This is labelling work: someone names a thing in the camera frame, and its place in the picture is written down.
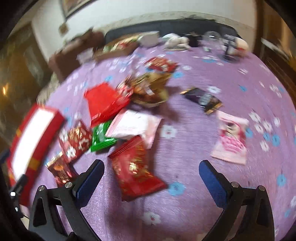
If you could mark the black pouch on table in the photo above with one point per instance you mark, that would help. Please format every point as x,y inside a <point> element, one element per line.
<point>194,39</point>

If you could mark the large plain red snack bag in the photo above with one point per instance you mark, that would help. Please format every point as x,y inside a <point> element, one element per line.
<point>104,103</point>

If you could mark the white pink snack bag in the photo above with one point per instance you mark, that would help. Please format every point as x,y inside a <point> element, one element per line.
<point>128,124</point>

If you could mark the small wall plaque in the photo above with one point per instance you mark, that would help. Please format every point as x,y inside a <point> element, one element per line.
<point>63,29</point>

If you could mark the red shallow tray box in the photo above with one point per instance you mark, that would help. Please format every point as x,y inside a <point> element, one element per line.
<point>30,144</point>

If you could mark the white round container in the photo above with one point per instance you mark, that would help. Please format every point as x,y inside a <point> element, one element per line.
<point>240,47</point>

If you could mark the cardboard box of snacks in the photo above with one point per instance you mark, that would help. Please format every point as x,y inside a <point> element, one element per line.
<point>120,47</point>

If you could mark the green snack packet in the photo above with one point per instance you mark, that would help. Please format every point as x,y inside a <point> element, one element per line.
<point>99,140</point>

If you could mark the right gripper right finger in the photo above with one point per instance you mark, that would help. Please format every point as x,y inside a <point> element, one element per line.
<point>257,222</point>

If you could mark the brown black sesame snack bag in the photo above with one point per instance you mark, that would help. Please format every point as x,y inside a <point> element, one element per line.
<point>148,90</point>

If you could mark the red gold snack bag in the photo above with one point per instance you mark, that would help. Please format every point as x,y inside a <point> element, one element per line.
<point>130,165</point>

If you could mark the framed horse painting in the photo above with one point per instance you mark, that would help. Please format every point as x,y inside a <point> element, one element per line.
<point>70,7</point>

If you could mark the wooden glass cabinet doors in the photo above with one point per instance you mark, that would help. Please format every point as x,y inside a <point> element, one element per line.
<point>24,72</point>

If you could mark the white crumpled cloth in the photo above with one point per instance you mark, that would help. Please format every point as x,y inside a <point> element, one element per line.
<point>174,42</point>

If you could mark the brown armchair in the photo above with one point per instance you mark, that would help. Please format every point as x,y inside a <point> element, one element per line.
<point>63,62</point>

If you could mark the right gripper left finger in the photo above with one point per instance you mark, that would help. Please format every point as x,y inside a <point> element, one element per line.
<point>56,213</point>

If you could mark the red white flower snack packet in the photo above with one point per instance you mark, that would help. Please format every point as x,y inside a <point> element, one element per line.
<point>75,142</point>

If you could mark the white ceramic mug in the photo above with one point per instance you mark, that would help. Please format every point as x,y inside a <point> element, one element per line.
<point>149,39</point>

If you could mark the purple floral tablecloth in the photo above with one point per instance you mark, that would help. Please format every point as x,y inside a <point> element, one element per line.
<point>185,137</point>

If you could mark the dark purple snack packet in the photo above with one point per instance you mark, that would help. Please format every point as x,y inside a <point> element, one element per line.
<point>204,99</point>

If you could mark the black leather sofa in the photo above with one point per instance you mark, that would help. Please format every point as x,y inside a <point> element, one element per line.
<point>178,26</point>

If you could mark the pink cartoon snack bag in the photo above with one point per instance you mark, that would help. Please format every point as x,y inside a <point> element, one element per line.
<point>231,143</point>

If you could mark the clear glass cup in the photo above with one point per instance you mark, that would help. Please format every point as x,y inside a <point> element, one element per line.
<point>213,41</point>

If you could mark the black phone stand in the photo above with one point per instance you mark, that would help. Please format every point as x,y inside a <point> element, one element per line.
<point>230,47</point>

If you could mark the dark red small snack packet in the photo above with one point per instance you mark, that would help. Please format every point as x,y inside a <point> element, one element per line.
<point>61,170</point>

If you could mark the red jujube snack packet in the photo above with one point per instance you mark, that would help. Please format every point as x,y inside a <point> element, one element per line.
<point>161,64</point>

